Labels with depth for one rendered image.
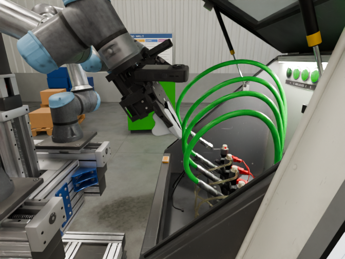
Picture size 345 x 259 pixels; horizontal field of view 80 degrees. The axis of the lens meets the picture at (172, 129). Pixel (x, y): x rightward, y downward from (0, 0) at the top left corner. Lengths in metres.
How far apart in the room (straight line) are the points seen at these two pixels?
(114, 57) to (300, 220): 0.41
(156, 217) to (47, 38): 0.56
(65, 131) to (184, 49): 6.34
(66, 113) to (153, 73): 0.75
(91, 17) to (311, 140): 0.42
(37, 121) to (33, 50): 4.40
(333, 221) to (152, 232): 0.48
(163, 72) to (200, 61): 6.81
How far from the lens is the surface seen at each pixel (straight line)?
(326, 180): 0.34
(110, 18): 0.44
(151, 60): 0.96
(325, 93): 0.40
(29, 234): 0.76
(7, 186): 0.81
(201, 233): 0.51
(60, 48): 0.46
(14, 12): 0.63
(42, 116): 4.78
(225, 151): 0.78
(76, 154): 1.16
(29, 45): 0.48
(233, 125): 1.09
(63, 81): 7.20
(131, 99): 0.45
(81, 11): 0.45
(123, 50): 0.43
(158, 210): 0.75
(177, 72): 0.43
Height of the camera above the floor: 1.43
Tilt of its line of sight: 19 degrees down
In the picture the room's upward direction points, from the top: straight up
